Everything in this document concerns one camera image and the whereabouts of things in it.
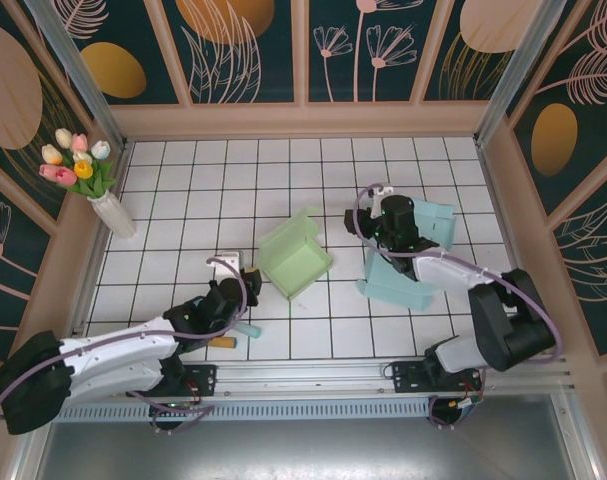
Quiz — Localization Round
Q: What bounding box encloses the green paper box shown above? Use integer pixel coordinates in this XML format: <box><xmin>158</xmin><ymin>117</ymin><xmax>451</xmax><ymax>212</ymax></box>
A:
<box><xmin>256</xmin><ymin>208</ymin><xmax>333</xmax><ymax>301</ymax></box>

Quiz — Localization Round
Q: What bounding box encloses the light blue paper box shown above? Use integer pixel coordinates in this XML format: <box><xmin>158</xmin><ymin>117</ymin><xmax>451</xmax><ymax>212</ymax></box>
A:
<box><xmin>355</xmin><ymin>198</ymin><xmax>457</xmax><ymax>312</ymax></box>

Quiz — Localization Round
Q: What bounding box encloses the white ribbed vase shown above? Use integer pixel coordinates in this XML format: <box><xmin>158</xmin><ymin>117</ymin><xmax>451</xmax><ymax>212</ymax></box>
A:
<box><xmin>86</xmin><ymin>192</ymin><xmax>138</xmax><ymax>240</ymax></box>

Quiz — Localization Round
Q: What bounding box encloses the grey metal sheet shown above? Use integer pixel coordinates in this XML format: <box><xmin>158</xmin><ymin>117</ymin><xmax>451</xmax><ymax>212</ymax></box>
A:
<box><xmin>12</xmin><ymin>394</ymin><xmax>599</xmax><ymax>480</ymax></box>

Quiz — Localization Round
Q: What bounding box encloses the pastel tulip bouquet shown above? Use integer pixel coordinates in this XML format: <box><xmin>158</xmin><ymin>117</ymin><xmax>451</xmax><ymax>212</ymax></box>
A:
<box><xmin>39</xmin><ymin>127</ymin><xmax>118</xmax><ymax>200</ymax></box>

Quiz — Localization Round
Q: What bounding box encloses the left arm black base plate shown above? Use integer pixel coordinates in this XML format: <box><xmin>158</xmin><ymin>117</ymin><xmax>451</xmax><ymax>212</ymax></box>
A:
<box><xmin>180</xmin><ymin>363</ymin><xmax>219</xmax><ymax>399</ymax></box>

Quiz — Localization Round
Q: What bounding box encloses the long aluminium mounting rail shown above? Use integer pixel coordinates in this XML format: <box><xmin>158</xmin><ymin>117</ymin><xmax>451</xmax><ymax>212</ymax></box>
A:
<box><xmin>72</xmin><ymin>354</ymin><xmax>577</xmax><ymax>401</ymax></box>

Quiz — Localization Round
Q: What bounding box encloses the grey slotted cable duct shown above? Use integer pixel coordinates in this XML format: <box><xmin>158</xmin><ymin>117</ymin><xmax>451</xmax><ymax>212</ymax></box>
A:
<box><xmin>57</xmin><ymin>401</ymin><xmax>433</xmax><ymax>422</ymax></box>

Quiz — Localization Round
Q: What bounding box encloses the aluminium side rail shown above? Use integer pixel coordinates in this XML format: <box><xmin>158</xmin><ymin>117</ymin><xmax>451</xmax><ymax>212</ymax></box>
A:
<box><xmin>57</xmin><ymin>142</ymin><xmax>132</xmax><ymax>362</ymax></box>
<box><xmin>475</xmin><ymin>142</ymin><xmax>549</xmax><ymax>354</ymax></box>

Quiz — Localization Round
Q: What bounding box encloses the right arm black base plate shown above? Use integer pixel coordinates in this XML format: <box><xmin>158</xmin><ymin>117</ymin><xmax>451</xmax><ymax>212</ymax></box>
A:
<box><xmin>390</xmin><ymin>358</ymin><xmax>484</xmax><ymax>396</ymax></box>

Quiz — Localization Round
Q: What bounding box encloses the small coloured wire bundle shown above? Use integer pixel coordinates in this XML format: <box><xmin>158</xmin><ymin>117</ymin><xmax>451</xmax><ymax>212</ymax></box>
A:
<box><xmin>447</xmin><ymin>384</ymin><xmax>485</xmax><ymax>416</ymax></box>

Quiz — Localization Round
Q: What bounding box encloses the aluminium frame post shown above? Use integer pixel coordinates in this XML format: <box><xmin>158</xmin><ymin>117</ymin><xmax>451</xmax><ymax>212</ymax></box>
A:
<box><xmin>474</xmin><ymin>0</ymin><xmax>579</xmax><ymax>147</ymax></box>
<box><xmin>22</xmin><ymin>0</ymin><xmax>130</xmax><ymax>147</ymax></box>

